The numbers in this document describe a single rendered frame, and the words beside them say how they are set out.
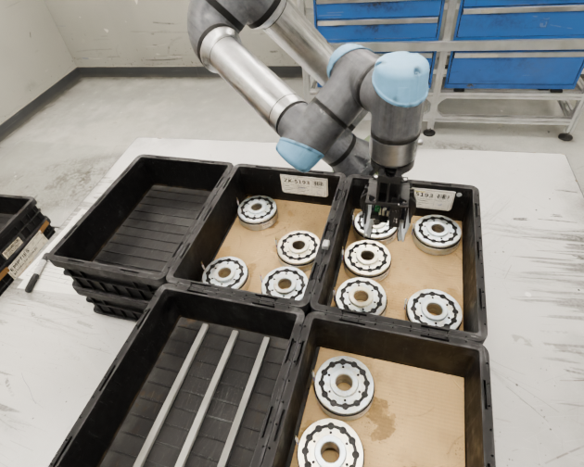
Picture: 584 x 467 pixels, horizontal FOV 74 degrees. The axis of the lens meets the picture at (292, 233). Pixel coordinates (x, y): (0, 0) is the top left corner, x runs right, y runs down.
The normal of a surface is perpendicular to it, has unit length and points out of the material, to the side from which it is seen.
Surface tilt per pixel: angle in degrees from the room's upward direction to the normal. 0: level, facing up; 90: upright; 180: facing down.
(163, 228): 0
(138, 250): 0
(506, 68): 90
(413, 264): 0
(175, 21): 90
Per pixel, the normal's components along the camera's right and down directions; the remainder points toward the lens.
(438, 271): -0.10, -0.69
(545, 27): -0.21, 0.72
